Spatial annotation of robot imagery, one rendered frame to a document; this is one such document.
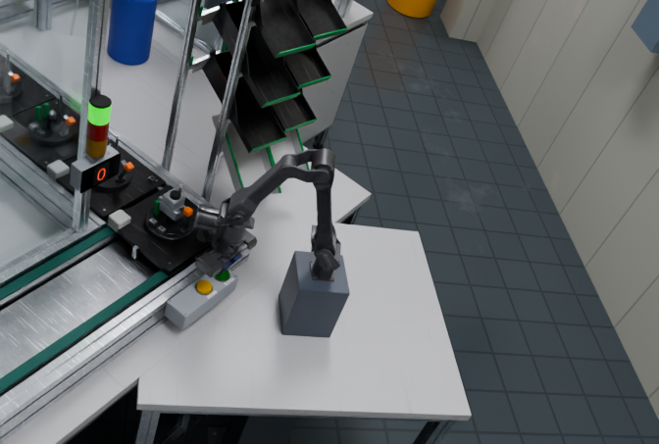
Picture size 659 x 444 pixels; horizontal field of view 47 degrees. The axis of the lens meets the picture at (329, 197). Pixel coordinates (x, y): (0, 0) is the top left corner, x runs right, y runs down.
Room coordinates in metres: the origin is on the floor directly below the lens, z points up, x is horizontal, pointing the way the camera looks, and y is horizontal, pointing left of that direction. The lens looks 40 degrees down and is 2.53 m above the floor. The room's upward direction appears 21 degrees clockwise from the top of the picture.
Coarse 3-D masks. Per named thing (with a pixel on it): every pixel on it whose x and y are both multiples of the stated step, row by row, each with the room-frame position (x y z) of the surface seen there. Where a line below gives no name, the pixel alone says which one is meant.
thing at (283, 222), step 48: (144, 96) 2.13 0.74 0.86; (192, 96) 2.23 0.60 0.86; (144, 144) 1.89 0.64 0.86; (192, 144) 1.98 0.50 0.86; (288, 192) 1.92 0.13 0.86; (336, 192) 2.01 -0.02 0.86; (288, 240) 1.71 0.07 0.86; (240, 288) 1.45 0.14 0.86; (144, 336) 1.18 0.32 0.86; (96, 384) 1.00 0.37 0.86; (48, 432) 0.85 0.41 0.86
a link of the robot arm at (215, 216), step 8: (200, 208) 1.36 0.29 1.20; (208, 208) 1.37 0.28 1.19; (216, 208) 1.38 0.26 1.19; (224, 208) 1.39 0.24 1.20; (200, 216) 1.35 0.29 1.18; (208, 216) 1.36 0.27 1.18; (216, 216) 1.37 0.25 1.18; (224, 216) 1.36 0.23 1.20; (232, 216) 1.35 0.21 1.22; (240, 216) 1.35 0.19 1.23; (200, 224) 1.34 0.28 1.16; (208, 224) 1.35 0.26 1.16; (216, 224) 1.35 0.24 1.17; (224, 224) 1.34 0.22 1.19
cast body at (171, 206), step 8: (168, 192) 1.49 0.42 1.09; (176, 192) 1.49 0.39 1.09; (160, 200) 1.49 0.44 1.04; (168, 200) 1.46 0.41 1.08; (176, 200) 1.47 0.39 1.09; (184, 200) 1.49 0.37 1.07; (160, 208) 1.47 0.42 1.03; (168, 208) 1.46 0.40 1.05; (176, 208) 1.46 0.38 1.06; (184, 208) 1.48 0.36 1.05; (176, 216) 1.45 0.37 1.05
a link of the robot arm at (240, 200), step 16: (288, 160) 1.40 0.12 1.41; (304, 160) 1.44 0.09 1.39; (272, 176) 1.38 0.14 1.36; (288, 176) 1.38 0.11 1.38; (304, 176) 1.37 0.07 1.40; (320, 176) 1.38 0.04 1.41; (240, 192) 1.40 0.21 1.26; (256, 192) 1.37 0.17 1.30; (240, 208) 1.36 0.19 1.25; (256, 208) 1.37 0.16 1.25
